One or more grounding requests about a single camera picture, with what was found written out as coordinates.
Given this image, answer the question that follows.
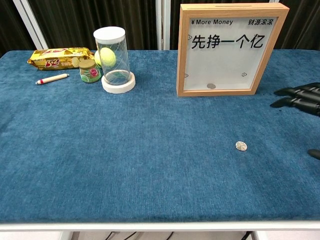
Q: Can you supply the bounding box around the yellow-green tennis ball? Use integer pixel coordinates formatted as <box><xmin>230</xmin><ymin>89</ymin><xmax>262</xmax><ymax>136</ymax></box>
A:
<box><xmin>94</xmin><ymin>47</ymin><xmax>117</xmax><ymax>69</ymax></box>

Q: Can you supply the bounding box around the black pleated curtain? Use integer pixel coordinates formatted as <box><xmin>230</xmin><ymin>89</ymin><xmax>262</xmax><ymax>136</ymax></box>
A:
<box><xmin>27</xmin><ymin>0</ymin><xmax>158</xmax><ymax>50</ymax></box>
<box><xmin>169</xmin><ymin>0</ymin><xmax>320</xmax><ymax>51</ymax></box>
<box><xmin>0</xmin><ymin>0</ymin><xmax>36</xmax><ymax>57</ymax></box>

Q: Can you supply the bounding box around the small jar with green label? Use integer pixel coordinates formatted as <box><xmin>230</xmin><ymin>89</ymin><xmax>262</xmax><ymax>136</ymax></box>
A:
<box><xmin>78</xmin><ymin>59</ymin><xmax>102</xmax><ymax>84</ymax></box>

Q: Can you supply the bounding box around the white partition post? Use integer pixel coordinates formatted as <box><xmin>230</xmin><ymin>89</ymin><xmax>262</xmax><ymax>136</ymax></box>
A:
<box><xmin>12</xmin><ymin>0</ymin><xmax>49</xmax><ymax>50</ymax></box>
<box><xmin>154</xmin><ymin>0</ymin><xmax>171</xmax><ymax>50</ymax></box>

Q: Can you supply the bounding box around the blue table cloth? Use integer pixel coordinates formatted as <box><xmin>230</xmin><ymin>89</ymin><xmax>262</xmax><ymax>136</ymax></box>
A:
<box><xmin>0</xmin><ymin>49</ymin><xmax>320</xmax><ymax>223</ymax></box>

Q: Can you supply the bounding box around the wooden frame money box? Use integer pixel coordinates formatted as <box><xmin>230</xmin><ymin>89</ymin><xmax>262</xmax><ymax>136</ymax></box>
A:
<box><xmin>176</xmin><ymin>3</ymin><xmax>290</xmax><ymax>98</ymax></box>

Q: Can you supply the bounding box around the yellow biscuit packet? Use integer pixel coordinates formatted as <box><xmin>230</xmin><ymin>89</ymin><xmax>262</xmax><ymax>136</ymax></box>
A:
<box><xmin>26</xmin><ymin>47</ymin><xmax>96</xmax><ymax>71</ymax></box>

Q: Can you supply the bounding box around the round white coaster base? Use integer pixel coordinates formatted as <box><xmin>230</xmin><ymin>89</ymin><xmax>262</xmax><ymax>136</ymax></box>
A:
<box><xmin>100</xmin><ymin>71</ymin><xmax>136</xmax><ymax>95</ymax></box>

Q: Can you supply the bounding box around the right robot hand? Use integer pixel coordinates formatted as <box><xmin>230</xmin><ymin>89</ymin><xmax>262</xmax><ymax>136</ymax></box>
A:
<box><xmin>269</xmin><ymin>82</ymin><xmax>320</xmax><ymax>160</ymax></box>

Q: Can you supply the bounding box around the white red-tipped pen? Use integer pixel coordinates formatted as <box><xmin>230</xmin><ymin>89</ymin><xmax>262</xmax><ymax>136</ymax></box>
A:
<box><xmin>35</xmin><ymin>73</ymin><xmax>70</xmax><ymax>86</ymax></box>

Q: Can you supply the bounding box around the clear cylinder with white lid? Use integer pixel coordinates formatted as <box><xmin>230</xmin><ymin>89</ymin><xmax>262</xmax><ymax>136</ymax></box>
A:
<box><xmin>93</xmin><ymin>26</ymin><xmax>131</xmax><ymax>85</ymax></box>

